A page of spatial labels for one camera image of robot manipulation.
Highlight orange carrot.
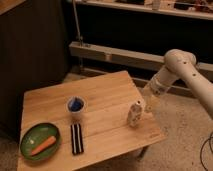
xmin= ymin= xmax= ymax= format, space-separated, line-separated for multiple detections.
xmin=31 ymin=136 xmax=56 ymax=156

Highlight white cup with blue object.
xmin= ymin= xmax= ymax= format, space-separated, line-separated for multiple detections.
xmin=67 ymin=96 xmax=86 ymax=122

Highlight grey metal rail beam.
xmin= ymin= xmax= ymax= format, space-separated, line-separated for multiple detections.
xmin=68 ymin=41 xmax=213 ymax=82

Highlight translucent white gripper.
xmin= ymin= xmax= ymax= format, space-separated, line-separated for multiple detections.
xmin=141 ymin=78 xmax=166 ymax=113

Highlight metal vertical pole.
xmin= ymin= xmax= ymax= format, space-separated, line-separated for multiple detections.
xmin=72 ymin=0 xmax=83 ymax=46

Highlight black white striped block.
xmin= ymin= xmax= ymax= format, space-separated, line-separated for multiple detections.
xmin=71 ymin=124 xmax=84 ymax=155

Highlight wooden table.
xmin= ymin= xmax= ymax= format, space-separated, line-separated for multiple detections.
xmin=18 ymin=71 xmax=165 ymax=171

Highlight green ceramic bowl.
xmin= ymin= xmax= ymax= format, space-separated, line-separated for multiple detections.
xmin=20 ymin=123 xmax=61 ymax=162

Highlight small white bottle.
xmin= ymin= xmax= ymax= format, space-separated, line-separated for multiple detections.
xmin=127 ymin=101 xmax=142 ymax=127

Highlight black cable on floor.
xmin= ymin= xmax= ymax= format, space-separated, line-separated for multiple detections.
xmin=199 ymin=131 xmax=213 ymax=171

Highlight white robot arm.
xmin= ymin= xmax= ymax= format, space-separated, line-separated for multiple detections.
xmin=143 ymin=49 xmax=213 ymax=120

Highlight wooden shelf board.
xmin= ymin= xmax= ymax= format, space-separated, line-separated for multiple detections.
xmin=75 ymin=0 xmax=213 ymax=21

